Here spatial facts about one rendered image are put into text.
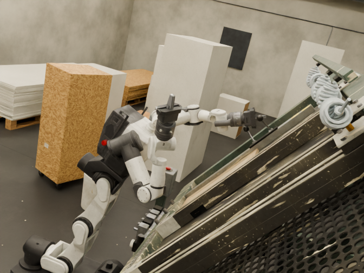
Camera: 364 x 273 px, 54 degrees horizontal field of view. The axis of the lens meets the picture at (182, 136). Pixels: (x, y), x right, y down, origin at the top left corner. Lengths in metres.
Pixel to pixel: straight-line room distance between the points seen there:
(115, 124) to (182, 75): 2.43
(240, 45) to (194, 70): 5.92
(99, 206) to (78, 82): 1.65
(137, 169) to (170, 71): 2.72
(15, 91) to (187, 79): 2.32
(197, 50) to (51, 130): 1.83
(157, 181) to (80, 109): 2.11
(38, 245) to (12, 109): 2.98
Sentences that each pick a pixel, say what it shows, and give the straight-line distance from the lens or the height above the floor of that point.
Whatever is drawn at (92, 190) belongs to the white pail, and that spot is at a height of 0.25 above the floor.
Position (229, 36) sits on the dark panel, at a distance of 10.16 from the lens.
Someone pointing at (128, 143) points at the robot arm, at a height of 1.33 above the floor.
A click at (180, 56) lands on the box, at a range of 4.30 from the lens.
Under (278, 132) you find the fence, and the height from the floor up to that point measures 1.48.
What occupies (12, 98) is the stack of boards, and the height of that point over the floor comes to 0.46.
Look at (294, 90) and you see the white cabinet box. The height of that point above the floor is 1.34.
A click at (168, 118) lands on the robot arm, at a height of 1.54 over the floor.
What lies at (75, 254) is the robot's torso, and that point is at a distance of 2.50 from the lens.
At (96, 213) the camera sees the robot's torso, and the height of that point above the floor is 0.74.
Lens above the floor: 1.96
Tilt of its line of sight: 18 degrees down
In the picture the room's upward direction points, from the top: 14 degrees clockwise
